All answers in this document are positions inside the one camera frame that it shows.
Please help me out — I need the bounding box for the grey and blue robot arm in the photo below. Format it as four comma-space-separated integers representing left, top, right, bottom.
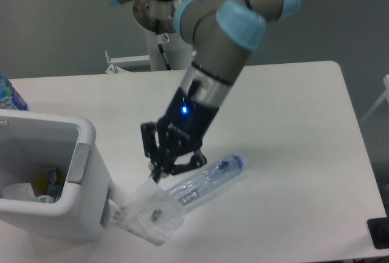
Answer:
140, 0, 301, 182

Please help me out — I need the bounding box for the yellow and blue trash in bin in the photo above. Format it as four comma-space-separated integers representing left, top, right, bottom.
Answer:
35, 167, 65, 203

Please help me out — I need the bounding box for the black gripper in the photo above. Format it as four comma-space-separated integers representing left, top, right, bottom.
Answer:
140, 88, 219, 183

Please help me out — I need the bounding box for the black device at table edge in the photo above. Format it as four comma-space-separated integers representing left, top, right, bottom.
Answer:
367, 217, 388, 250

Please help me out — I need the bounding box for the crushed clear plastic bottle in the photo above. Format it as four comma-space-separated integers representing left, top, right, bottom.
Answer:
166, 154, 247, 207

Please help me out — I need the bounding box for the white trash can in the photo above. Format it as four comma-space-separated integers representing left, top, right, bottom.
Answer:
1, 109, 114, 240

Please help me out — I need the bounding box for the blue labelled bottle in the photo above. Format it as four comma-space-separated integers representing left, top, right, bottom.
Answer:
1, 75, 29, 111

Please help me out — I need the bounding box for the clear plastic wrapper trash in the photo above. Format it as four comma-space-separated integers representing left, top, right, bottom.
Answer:
110, 179, 185, 246

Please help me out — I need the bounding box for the white frame at right edge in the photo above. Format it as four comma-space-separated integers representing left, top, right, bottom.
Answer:
360, 75, 388, 124

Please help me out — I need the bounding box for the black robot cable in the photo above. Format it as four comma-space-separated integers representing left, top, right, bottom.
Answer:
154, 18, 173, 71

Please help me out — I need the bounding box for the white crumpled paper in bin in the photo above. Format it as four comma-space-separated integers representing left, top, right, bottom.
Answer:
2, 183, 38, 202

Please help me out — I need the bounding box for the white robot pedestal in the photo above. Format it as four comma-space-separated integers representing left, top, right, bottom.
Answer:
104, 0, 201, 74

